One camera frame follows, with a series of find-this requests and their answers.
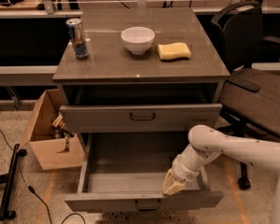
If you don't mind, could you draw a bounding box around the black office chair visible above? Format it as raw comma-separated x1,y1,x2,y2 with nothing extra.
210,0,280,190

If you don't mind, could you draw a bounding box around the silver blue drink can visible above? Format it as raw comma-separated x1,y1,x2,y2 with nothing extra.
65,18,89,60

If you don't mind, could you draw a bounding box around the white bowl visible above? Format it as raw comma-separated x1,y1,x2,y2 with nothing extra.
120,27,155,54

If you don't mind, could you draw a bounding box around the grey drawer cabinet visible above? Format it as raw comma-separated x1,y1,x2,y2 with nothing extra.
53,8,229,148

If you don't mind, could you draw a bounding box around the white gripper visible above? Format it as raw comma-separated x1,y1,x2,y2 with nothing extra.
162,154,199,195

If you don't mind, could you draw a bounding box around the black stand leg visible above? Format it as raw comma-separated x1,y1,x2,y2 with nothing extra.
0,144,27,221

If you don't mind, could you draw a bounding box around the grey top drawer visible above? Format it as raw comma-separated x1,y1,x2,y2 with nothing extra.
61,89,221,133

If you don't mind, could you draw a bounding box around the grey drawer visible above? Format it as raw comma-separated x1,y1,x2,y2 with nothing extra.
61,89,221,133
65,132,223,213

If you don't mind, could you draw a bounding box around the black floor cable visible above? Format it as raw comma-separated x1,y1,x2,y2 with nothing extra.
0,119,86,224

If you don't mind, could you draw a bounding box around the open cardboard box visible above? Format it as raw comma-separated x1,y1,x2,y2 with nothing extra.
21,90,84,170

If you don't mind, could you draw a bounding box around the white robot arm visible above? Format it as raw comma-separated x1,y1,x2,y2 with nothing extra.
162,125,280,224

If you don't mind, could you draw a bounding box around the yellow sponge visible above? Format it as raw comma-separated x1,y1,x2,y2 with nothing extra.
157,42,191,61

